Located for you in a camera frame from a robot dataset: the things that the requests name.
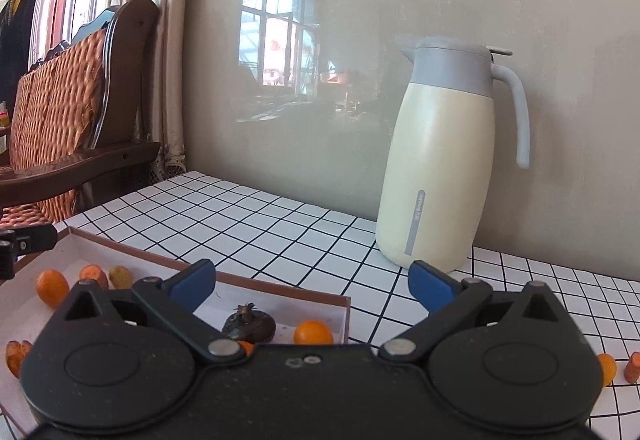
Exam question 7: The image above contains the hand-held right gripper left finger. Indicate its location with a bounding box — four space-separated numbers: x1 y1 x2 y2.
62 259 248 363

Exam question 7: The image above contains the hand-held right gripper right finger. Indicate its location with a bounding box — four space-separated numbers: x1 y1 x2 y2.
377 260 576 363

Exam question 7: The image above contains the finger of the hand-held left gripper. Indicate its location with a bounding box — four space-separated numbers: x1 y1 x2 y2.
0 223 59 280

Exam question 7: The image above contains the dark brown wrinkled fruit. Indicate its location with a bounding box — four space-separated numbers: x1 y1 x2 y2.
221 303 276 345

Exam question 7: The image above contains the kiwi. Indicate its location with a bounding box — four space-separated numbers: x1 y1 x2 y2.
109 265 135 290

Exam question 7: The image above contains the brown cardboard box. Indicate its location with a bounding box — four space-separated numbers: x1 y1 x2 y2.
0 226 352 436

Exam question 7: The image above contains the cream thermos jug grey lid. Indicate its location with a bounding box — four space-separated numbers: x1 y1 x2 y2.
376 36 531 272

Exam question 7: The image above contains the dark wooden chair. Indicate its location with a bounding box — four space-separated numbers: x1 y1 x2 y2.
0 0 162 226

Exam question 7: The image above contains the dark hanging garment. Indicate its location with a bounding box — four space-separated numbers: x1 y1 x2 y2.
0 0 38 121

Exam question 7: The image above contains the beige patterned curtain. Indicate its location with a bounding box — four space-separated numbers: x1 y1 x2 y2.
97 0 198 183

